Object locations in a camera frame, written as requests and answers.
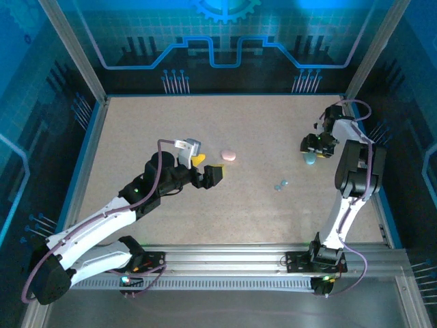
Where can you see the light blue earbud charging case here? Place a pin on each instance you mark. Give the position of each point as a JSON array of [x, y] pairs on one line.
[[310, 160]]

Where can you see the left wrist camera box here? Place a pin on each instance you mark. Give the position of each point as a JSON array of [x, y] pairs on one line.
[[193, 147]]

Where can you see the aluminium table side rail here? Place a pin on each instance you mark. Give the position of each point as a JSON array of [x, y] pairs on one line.
[[87, 164], [384, 225]]

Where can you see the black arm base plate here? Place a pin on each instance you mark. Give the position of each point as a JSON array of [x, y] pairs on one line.
[[155, 259], [295, 263]]

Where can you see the black controller box with light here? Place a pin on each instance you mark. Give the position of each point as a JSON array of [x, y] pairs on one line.
[[322, 285], [133, 283]]

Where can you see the pink earbud charging case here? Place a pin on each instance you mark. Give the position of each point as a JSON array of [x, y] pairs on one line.
[[228, 155]]

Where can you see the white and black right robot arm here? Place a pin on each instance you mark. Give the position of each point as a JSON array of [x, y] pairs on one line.
[[351, 171]]

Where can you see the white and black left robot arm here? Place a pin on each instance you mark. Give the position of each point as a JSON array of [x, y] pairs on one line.
[[95, 227]]

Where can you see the aluminium frame beam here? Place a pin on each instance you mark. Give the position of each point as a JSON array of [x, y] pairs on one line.
[[413, 304], [37, 317]]

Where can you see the aluminium frame post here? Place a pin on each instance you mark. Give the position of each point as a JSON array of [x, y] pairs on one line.
[[373, 51], [75, 51]]

